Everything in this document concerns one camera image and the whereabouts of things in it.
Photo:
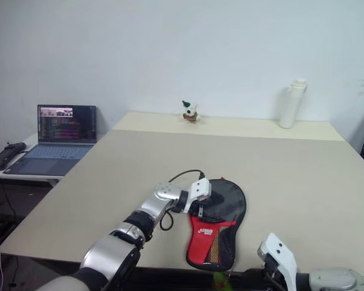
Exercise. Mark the grey open laptop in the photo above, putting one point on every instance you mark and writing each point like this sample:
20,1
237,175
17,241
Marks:
60,136

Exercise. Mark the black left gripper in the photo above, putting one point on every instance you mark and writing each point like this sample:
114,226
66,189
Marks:
196,209

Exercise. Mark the small white plush toy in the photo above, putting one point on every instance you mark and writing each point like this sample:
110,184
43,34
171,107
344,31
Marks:
190,113

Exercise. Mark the grey robot torso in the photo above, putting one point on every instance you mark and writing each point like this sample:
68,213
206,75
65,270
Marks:
63,282

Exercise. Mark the black flat device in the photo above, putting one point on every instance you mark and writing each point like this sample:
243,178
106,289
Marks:
4,156

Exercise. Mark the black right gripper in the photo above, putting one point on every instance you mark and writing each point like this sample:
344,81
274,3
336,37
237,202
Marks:
272,268

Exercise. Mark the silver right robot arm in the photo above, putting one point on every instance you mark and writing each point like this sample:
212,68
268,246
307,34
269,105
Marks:
336,280

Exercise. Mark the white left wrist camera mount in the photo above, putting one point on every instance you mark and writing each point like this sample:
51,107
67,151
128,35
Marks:
200,188

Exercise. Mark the white water bottle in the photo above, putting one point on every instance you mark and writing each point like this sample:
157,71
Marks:
289,106

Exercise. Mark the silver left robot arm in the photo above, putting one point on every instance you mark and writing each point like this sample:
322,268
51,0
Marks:
151,209

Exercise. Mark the white side table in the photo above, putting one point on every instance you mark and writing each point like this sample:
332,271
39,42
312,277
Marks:
51,178

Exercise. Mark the black and red paddle case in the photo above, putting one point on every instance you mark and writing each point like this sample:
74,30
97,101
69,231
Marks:
204,242

